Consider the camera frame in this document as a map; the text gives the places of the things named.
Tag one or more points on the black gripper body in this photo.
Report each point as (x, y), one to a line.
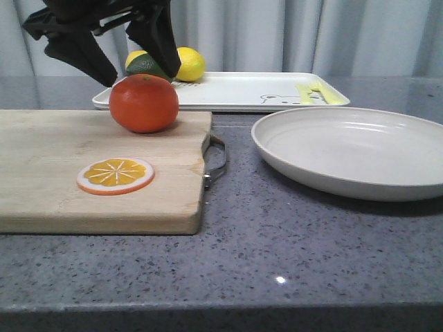
(99, 17)

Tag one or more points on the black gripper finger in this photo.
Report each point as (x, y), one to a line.
(157, 38)
(82, 51)

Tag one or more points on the orange mandarin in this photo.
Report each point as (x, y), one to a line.
(144, 103)

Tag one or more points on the beige round plate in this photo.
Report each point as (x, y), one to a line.
(353, 152)

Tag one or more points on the white bear print tray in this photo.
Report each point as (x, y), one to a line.
(244, 91)

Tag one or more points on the yellow lemon left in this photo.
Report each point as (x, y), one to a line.
(133, 55)

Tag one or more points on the yellow lemon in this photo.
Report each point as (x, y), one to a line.
(133, 55)
(193, 65)

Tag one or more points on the green lime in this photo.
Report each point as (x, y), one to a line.
(145, 64)

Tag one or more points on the yellow lemon right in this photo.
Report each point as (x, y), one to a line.
(193, 65)

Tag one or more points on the wooden cutting board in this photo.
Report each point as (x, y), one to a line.
(42, 152)

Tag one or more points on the orange slice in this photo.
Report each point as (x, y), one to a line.
(115, 176)

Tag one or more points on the light green plastic knife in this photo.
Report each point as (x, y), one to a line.
(307, 94)

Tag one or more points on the grey curtain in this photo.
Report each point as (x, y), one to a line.
(328, 38)

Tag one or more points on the light green plastic fork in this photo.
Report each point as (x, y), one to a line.
(329, 95)

